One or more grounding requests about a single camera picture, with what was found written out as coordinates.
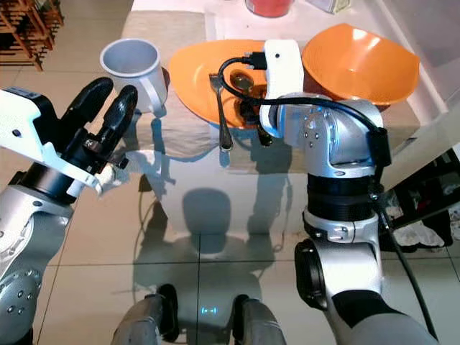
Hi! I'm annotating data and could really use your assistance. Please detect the white table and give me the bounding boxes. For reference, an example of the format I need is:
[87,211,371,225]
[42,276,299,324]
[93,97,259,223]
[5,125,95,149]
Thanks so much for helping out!
[115,0,422,239]

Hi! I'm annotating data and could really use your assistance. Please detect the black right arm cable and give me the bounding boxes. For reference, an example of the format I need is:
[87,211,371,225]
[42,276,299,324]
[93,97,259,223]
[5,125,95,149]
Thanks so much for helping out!
[217,51,441,340]

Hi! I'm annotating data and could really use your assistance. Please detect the grey right robot leg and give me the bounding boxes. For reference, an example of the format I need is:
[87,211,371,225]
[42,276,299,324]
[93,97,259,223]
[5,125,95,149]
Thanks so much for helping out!
[233,293,297,345]

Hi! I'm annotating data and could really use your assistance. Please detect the orange plate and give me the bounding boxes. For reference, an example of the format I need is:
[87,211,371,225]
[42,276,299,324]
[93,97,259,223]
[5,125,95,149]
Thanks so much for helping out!
[168,39,268,130]

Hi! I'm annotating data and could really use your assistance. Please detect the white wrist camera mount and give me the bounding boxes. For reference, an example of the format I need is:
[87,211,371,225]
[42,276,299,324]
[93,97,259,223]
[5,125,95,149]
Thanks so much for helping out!
[0,86,103,197]
[262,39,305,100]

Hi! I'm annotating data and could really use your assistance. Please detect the pale box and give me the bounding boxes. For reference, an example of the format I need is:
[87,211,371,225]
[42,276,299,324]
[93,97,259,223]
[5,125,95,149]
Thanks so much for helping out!
[305,0,354,14]

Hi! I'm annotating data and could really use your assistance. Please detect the white cloth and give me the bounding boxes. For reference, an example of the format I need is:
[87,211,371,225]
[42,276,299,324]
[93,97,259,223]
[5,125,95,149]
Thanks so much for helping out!
[395,218,451,250]

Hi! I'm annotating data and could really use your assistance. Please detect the metal spoon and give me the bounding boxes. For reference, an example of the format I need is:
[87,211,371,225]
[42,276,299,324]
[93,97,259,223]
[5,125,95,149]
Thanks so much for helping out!
[233,71,275,149]

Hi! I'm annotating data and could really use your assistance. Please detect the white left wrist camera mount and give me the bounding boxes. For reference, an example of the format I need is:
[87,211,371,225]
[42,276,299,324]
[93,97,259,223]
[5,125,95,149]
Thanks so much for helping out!
[0,86,103,197]

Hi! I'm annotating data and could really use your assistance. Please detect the grey mug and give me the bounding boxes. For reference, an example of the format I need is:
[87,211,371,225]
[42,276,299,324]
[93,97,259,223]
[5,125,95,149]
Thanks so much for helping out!
[100,37,167,117]

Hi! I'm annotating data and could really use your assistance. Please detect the dark shelf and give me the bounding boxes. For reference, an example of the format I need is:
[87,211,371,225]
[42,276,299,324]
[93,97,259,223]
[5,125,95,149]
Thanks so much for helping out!
[377,140,460,254]

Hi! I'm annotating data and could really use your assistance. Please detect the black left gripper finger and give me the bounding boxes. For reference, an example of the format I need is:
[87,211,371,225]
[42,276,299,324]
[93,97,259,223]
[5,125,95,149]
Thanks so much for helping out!
[62,76,115,138]
[96,84,139,156]

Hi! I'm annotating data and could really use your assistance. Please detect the grey robot leg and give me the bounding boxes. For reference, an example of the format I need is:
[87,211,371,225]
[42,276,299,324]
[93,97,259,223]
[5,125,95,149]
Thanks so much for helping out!
[111,283,171,345]
[233,293,297,345]

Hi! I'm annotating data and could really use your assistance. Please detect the red container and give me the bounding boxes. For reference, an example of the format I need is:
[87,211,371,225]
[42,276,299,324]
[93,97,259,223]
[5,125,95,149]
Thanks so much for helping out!
[245,0,296,19]

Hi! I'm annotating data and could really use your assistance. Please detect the metal fork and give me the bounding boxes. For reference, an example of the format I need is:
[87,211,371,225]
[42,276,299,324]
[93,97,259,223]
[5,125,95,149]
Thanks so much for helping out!
[208,73,235,152]

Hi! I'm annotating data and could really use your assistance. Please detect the grey left robot leg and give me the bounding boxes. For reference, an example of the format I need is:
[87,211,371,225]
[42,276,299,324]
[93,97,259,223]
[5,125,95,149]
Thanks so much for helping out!
[111,283,171,345]

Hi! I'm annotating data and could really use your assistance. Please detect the wooden rack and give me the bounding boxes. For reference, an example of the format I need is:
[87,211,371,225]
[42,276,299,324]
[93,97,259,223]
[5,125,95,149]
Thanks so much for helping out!
[0,0,65,70]

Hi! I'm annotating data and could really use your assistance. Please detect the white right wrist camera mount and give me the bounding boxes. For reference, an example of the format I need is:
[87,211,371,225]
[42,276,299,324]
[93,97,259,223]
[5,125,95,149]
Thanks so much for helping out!
[262,39,305,100]

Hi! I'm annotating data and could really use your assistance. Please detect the orange bowl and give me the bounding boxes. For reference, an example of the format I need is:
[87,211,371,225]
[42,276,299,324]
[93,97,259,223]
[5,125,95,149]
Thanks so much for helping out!
[301,22,420,106]

